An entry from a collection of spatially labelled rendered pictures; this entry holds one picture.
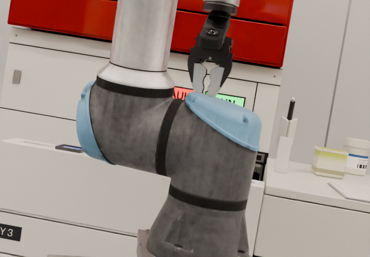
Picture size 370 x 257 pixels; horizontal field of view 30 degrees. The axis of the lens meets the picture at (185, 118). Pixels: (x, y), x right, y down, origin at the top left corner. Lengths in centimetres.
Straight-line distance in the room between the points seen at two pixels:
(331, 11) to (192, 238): 264
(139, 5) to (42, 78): 116
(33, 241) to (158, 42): 64
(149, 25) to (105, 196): 54
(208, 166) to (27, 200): 60
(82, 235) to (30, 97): 76
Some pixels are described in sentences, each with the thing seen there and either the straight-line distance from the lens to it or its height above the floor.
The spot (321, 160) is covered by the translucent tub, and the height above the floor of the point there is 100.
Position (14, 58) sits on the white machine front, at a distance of 213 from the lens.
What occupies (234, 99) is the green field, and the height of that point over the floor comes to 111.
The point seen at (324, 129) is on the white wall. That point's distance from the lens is 349.
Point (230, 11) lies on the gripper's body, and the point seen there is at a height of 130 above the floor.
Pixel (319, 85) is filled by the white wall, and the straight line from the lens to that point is 348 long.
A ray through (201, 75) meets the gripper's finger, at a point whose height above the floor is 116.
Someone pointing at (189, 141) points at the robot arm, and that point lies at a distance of 95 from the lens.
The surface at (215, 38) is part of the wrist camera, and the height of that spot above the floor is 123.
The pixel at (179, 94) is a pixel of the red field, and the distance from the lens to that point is 200.
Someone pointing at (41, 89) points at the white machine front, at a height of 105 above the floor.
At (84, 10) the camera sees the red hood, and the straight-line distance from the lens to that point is 203.
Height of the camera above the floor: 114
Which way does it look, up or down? 3 degrees down
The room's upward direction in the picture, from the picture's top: 9 degrees clockwise
